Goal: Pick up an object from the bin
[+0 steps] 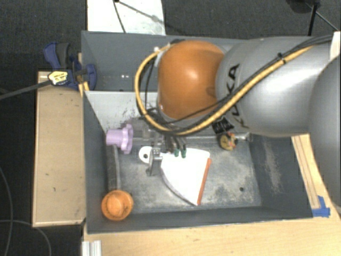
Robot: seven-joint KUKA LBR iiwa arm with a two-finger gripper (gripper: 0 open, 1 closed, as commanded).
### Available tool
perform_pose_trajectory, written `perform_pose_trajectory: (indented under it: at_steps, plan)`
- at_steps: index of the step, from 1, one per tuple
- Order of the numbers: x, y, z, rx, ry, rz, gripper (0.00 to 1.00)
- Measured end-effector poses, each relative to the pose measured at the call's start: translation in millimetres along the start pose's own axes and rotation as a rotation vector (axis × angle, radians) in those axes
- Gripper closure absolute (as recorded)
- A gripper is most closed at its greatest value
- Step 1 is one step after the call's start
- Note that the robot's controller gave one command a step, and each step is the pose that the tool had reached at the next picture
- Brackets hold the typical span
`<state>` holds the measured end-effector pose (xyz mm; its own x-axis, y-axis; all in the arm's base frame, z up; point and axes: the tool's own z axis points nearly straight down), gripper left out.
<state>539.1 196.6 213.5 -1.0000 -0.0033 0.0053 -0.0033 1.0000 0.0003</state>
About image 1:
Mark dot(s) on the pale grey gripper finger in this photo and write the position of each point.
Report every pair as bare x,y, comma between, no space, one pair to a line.
154,165

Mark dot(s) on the white tab with hole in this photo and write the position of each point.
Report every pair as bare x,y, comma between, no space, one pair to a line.
142,152

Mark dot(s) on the lilac plastic knob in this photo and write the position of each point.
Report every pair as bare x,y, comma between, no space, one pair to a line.
120,138

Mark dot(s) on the white wedge with orange edge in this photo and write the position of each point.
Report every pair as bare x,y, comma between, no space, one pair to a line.
186,177

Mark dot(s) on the orange fruit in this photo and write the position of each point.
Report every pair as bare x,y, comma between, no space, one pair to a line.
117,205

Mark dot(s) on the grey metal bin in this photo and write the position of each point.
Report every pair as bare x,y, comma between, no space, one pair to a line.
234,175

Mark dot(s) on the pale wood board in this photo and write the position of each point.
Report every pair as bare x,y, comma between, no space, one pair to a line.
60,156

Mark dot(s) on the black cylinder on white bracket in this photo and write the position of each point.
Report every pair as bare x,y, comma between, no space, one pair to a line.
223,127

